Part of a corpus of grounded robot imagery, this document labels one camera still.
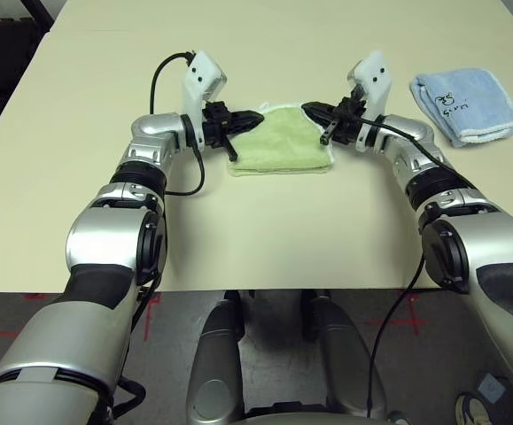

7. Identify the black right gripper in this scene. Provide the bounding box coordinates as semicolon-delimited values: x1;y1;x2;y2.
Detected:
301;97;369;146

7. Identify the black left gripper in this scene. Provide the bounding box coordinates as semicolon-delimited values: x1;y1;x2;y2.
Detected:
200;100;267;163

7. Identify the green towel white trim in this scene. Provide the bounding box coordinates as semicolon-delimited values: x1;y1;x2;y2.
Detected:
226;101;336;178

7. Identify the light blue folded towel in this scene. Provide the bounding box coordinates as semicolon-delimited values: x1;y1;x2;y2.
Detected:
409;66;513;150

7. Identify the grey robot right leg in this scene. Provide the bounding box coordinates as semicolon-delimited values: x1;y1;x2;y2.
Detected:
302;290;388;420

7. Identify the pale robot waist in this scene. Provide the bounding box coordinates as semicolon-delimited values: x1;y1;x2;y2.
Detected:
237;409;372;425

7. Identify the small blue floor object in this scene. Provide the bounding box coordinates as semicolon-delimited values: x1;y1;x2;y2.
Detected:
476;373;506;401

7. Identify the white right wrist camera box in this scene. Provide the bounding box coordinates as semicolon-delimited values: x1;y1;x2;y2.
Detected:
346;50;393;154

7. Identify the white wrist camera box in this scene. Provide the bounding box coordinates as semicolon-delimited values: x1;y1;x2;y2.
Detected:
180;49;229;148
346;50;393;154

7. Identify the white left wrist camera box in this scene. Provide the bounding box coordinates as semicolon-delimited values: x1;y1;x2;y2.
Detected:
180;49;229;148

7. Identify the black metal frame bar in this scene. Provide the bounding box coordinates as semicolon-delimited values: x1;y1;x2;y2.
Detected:
25;0;57;30

